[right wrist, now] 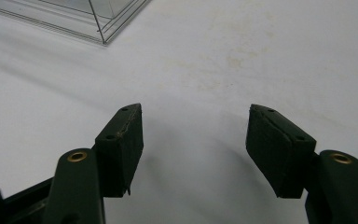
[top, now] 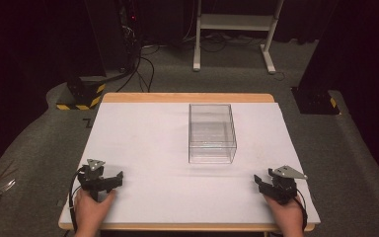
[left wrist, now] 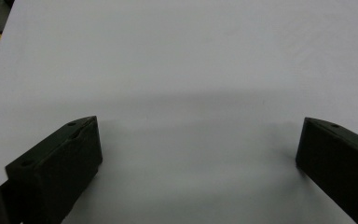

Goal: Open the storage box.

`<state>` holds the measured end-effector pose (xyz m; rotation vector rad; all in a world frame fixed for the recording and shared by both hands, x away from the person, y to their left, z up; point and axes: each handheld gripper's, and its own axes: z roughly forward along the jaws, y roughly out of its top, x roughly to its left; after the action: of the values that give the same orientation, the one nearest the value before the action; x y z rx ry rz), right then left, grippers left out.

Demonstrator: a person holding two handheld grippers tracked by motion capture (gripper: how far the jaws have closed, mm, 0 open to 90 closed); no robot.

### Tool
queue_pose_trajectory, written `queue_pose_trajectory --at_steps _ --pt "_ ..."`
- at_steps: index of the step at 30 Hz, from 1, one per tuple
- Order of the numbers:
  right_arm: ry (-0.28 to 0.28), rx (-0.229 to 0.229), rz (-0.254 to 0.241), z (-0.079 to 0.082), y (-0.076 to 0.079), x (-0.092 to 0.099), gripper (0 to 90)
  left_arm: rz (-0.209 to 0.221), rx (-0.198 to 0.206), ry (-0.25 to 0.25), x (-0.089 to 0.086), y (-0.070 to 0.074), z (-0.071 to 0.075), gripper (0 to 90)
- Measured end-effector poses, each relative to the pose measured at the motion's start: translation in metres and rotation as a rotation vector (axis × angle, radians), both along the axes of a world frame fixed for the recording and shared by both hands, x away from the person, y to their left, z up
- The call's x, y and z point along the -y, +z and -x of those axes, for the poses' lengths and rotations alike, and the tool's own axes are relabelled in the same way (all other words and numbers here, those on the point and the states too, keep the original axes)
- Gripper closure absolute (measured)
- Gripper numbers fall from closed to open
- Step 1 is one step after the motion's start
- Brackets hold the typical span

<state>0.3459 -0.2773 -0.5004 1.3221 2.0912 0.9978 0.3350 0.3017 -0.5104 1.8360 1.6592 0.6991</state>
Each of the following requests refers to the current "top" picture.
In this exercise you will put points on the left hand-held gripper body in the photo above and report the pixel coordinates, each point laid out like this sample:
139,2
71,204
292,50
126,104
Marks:
92,179

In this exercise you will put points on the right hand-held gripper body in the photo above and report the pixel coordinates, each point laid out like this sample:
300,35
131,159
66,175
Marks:
284,186

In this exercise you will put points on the person's right hand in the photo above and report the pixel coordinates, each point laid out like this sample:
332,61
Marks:
288,215

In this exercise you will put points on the person's left hand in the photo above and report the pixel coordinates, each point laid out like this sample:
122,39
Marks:
90,210

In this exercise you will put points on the white table cover sheet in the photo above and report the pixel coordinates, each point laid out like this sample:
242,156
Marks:
164,158

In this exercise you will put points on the clear plastic box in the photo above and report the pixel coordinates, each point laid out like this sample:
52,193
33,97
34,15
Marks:
212,135

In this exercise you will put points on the black yellow striped stand base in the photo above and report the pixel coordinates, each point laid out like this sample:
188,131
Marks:
85,95

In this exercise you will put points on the wooden table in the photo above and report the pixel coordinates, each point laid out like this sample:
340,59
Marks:
184,97

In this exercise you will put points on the dark equipment rack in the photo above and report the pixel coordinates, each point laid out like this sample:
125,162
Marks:
130,33

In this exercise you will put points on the white metal stand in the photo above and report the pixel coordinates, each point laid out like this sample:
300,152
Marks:
237,22

